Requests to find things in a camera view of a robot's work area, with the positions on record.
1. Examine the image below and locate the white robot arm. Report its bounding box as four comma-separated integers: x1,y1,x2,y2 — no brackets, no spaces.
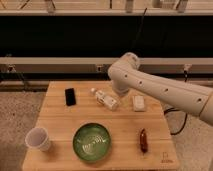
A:
108,52,213,126

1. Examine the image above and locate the black hanging cable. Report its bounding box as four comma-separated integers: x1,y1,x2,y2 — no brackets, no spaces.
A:
129,7,148,54

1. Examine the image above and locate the white paper cup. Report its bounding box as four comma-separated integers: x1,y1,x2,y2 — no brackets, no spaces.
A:
25,127,51,151

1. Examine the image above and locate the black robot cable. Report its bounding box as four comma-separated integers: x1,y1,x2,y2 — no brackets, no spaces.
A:
163,107,189,136

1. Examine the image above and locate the brown sausage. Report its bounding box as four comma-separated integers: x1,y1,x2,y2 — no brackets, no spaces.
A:
140,129,148,153

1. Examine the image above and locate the green glass bowl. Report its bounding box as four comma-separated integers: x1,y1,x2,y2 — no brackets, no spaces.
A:
72,123,111,163

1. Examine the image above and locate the black smartphone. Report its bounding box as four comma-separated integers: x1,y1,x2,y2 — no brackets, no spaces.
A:
65,88,76,106

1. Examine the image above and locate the clear plastic bottle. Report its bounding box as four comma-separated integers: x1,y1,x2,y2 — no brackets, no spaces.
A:
90,88,118,111

